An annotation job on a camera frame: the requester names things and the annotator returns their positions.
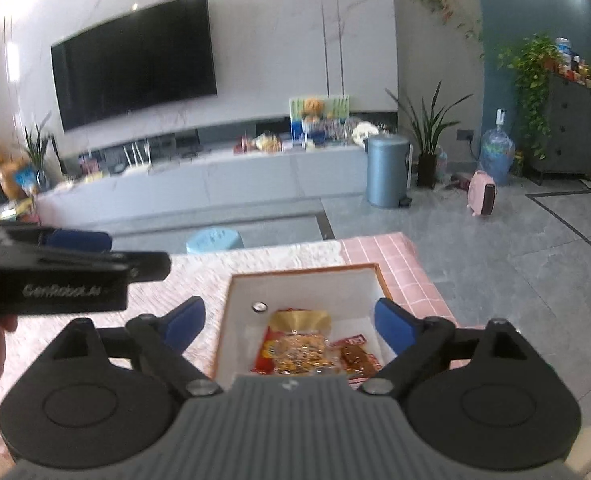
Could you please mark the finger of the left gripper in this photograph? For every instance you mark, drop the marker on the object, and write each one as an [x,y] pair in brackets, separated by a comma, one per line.
[80,241]

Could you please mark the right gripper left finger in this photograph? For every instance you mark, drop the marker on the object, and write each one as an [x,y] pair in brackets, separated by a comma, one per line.
[155,345]

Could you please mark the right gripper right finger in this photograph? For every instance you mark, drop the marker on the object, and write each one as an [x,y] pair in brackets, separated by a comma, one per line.
[423,348]

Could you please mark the yellow red Mimi snack bag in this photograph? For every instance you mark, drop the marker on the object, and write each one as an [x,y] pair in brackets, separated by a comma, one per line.
[296,343]

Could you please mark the pink checkered table cover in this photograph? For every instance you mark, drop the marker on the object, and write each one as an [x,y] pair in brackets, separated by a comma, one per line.
[407,282]

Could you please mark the orange gourd vase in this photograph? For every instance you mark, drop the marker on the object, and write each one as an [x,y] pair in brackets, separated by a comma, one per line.
[8,170]

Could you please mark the red braised meat packet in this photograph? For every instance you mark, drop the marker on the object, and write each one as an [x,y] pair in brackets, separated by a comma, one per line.
[356,359]

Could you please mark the white lace tablecloth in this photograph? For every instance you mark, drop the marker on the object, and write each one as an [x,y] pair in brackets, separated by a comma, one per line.
[206,276]

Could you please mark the small plant left side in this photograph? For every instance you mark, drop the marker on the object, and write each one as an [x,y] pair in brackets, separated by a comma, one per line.
[38,141]

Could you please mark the orange white storage box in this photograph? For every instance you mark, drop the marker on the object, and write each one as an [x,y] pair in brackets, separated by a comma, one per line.
[348,293]

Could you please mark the white wifi router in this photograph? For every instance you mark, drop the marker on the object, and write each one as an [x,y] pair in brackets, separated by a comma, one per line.
[137,157]

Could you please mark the light blue plastic stool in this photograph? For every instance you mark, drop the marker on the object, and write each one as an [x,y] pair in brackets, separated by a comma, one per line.
[215,239]

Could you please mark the pink small heater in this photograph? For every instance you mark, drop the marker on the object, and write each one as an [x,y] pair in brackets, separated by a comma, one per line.
[481,196]

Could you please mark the blue grey trash can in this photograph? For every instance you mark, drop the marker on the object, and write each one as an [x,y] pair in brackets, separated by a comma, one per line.
[389,160]

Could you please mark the grey white TV cabinet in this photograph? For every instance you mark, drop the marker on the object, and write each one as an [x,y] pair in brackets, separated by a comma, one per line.
[218,179]

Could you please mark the blue water jug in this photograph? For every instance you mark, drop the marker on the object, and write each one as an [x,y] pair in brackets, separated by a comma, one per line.
[497,151]

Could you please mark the black flat television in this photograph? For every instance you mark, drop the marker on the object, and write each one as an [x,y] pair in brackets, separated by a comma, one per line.
[152,56]

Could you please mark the potted green plant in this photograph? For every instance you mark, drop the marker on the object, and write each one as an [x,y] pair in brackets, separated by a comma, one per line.
[427,123]

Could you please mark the teddy bear gift box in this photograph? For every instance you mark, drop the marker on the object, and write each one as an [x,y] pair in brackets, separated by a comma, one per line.
[319,119]

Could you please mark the dark grey drawer cabinet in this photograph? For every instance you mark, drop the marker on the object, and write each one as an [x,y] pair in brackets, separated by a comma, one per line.
[567,146]

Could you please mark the hanging pothos plant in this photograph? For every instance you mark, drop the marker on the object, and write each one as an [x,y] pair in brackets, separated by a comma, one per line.
[533,61]

